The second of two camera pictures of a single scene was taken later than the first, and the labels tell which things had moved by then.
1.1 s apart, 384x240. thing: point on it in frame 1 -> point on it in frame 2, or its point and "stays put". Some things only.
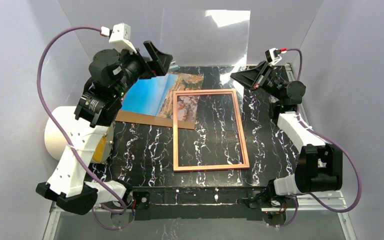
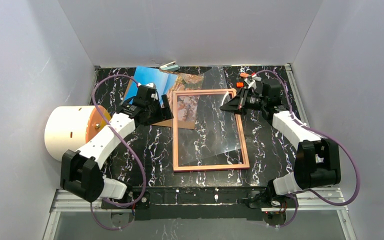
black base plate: x=199 y=203 stays put
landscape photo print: x=153 y=95 stays put
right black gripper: x=265 y=75 -> x=241 y=101
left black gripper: x=146 y=62 -> x=158 y=108
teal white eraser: x=174 y=68 stays put
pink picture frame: x=245 y=165 stays put
